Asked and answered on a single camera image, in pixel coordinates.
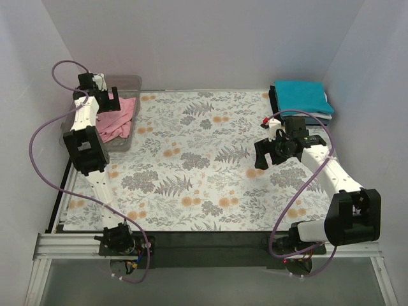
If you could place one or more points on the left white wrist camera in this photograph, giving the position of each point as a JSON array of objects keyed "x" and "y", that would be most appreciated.
[{"x": 99, "y": 80}]

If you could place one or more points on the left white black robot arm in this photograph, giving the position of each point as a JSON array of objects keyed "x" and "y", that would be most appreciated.
[{"x": 90, "y": 156}]

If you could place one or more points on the clear plastic bin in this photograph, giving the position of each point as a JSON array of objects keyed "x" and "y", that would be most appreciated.
[{"x": 86, "y": 109}]

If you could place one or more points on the aluminium frame rail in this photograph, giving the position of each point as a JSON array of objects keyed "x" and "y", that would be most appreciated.
[{"x": 82, "y": 245}]

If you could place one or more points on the pink t shirt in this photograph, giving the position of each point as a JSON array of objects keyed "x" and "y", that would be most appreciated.
[{"x": 116, "y": 124}]

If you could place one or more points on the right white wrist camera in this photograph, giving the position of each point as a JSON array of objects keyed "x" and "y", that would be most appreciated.
[{"x": 272, "y": 125}]

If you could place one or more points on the teal folded t shirt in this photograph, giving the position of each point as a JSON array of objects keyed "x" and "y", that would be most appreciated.
[{"x": 302, "y": 95}]

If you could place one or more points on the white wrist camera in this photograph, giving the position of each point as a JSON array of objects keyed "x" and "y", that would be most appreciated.
[
  {"x": 99, "y": 80},
  {"x": 272, "y": 125}
]

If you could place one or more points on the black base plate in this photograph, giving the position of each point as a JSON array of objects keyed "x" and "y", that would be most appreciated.
[{"x": 209, "y": 249}]

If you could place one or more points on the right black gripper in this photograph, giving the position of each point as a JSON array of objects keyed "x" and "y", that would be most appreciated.
[{"x": 268, "y": 150}]

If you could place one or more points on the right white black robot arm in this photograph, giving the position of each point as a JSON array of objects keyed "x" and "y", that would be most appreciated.
[{"x": 354, "y": 213}]

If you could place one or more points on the floral table mat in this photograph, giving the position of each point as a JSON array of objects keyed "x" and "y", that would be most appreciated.
[{"x": 191, "y": 167}]

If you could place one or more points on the grey blue folded t shirt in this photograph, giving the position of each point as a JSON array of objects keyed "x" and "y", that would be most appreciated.
[{"x": 310, "y": 121}]

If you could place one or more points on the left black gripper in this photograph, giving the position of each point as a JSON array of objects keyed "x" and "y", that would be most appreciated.
[{"x": 110, "y": 102}]

